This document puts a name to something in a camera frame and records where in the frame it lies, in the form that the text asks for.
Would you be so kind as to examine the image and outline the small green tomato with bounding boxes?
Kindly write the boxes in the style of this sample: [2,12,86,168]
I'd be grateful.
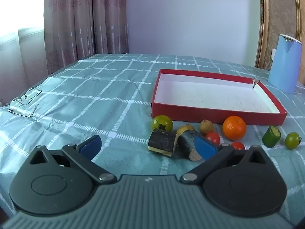
[285,132,302,150]

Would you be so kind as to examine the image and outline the green cucumber piece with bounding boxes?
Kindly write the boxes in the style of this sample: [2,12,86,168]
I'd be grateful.
[262,125,281,148]

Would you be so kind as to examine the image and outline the dark eggplant piece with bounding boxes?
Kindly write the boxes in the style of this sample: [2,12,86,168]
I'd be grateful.
[177,129,203,161]
[148,129,178,158]

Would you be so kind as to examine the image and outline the large green tomato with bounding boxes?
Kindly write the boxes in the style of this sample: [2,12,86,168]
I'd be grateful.
[151,115,173,132]

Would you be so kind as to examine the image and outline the teal plaid bedspread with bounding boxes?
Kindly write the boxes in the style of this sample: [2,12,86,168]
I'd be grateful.
[0,53,305,223]

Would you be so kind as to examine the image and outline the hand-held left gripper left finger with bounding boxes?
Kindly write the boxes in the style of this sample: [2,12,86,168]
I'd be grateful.
[29,135,118,186]

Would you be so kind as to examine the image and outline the wire-rimmed eyeglasses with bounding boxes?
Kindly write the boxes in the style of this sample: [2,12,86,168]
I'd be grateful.
[8,88,42,118]

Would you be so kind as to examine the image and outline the small yellow fruit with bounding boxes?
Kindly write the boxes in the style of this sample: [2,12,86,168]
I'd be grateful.
[176,124,195,136]

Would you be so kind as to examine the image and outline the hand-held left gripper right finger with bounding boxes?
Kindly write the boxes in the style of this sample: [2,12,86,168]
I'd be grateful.
[180,135,268,186]

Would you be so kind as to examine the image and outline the gold-framed padded headboard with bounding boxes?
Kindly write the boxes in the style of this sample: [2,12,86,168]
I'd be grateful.
[254,0,305,86]

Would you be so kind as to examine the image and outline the brown patterned curtain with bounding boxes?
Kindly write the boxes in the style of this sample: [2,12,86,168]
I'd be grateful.
[44,0,129,75]

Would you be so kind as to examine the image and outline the small brown longan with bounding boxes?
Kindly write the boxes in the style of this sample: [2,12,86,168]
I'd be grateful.
[200,120,214,135]

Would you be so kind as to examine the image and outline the orange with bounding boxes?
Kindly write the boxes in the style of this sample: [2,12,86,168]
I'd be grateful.
[222,115,246,141]

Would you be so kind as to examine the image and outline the red cardboard box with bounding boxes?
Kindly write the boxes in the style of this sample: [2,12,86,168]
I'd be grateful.
[151,69,288,126]

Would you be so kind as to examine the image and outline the light blue kettle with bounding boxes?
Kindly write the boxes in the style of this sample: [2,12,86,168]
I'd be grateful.
[268,34,303,94]

